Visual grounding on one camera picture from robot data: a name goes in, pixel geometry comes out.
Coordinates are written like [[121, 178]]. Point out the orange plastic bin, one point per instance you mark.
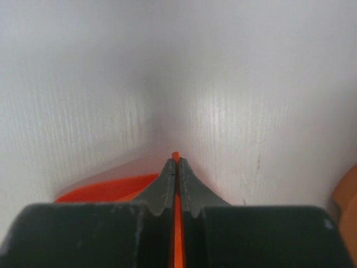
[[344, 196]]

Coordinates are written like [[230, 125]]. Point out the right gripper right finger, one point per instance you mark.
[[218, 234]]

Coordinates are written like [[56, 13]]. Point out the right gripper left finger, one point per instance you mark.
[[131, 234]]

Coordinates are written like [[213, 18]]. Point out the orange t-shirt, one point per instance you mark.
[[111, 190]]

